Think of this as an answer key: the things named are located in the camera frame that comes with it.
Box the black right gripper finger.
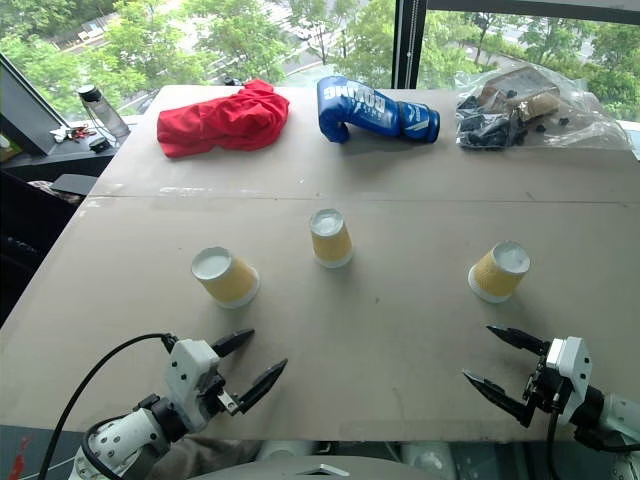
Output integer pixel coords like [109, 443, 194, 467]
[461, 369, 536, 429]
[485, 324, 552, 358]

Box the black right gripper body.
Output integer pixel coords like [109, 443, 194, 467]
[522, 351, 567, 414]

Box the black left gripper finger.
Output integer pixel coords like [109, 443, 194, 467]
[236, 357, 290, 416]
[209, 328, 257, 358]

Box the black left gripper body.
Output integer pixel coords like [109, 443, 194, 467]
[200, 371, 241, 417]

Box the yellow ribbed paper cup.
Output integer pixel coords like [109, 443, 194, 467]
[308, 208, 355, 270]
[467, 240, 532, 305]
[190, 246, 262, 310]

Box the grey robot torso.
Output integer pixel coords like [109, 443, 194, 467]
[191, 455, 437, 480]

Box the pile of black plastic parts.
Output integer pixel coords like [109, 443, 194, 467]
[455, 93, 527, 151]

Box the red crumpled cloth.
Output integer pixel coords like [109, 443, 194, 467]
[156, 78, 292, 160]

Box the clear plastic bag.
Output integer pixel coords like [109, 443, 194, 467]
[453, 64, 640, 154]

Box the dark side desk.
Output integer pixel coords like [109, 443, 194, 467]
[0, 142, 124, 199]

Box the clear black-capped water bottle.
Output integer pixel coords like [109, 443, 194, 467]
[75, 84, 133, 145]

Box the blue boxing glove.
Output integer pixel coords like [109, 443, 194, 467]
[315, 75, 442, 145]

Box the dark tilted panel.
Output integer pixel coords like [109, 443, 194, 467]
[0, 51, 72, 157]

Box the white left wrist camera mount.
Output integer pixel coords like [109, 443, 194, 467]
[164, 338, 224, 434]

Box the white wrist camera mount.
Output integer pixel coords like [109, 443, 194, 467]
[164, 338, 224, 434]
[544, 336, 594, 427]

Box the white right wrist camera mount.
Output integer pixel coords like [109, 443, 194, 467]
[544, 336, 594, 427]

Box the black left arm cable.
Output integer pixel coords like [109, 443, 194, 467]
[37, 332, 180, 480]

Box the red and white keychain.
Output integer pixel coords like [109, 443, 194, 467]
[49, 124, 97, 145]

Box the black window frame post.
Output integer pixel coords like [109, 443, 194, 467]
[390, 0, 432, 92]

